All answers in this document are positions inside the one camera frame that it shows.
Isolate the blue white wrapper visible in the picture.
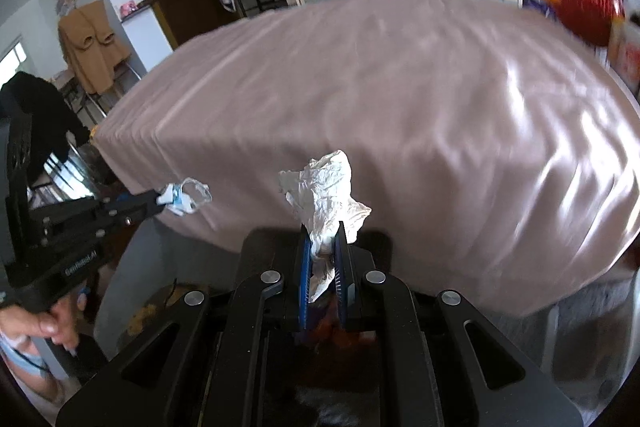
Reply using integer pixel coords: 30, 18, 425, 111
155, 178, 213, 216

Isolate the white tissue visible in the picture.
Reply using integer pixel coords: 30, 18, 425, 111
279, 150, 371, 303

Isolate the person's left hand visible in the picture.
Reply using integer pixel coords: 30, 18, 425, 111
1, 296, 79, 355

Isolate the brown coat on hanger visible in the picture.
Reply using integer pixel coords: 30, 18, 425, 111
58, 0, 131, 95

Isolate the red fruit basket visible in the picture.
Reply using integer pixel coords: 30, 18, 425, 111
555, 0, 625, 48

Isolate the dark trash bin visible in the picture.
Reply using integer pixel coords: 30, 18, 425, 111
237, 228, 393, 426

